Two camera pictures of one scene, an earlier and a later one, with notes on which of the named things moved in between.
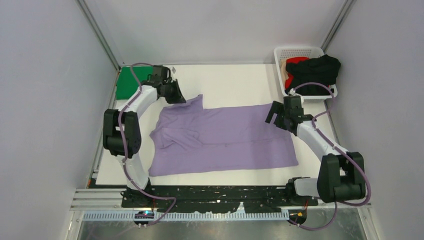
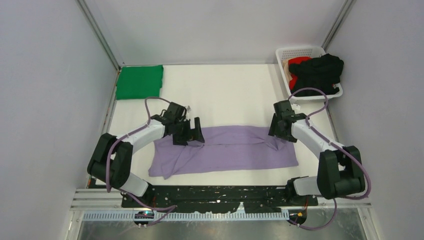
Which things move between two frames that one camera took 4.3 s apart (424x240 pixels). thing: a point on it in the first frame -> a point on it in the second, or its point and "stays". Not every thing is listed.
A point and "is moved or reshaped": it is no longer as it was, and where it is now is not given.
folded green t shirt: x=127 y=84 stays
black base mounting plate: x=213 y=199 stays
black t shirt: x=324 y=70 stays
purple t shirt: x=191 y=139 is moved or reshaped
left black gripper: x=178 y=98 -> x=192 y=135
